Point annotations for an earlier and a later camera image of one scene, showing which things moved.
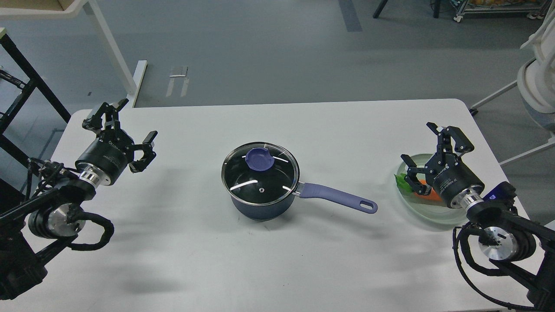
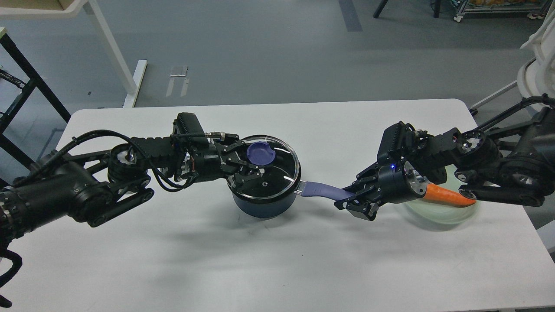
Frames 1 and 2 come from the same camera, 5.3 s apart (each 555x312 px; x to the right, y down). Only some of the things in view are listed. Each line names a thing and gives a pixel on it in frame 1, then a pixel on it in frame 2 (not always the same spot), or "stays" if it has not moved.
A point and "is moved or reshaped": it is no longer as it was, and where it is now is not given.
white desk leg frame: (132, 82) stays
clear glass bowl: (432, 209) stays
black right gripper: (460, 186) -> (394, 184)
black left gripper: (103, 161) -> (211, 160)
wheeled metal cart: (534, 8) stays
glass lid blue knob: (259, 159) is moved or reshaped
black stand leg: (379, 8) stays
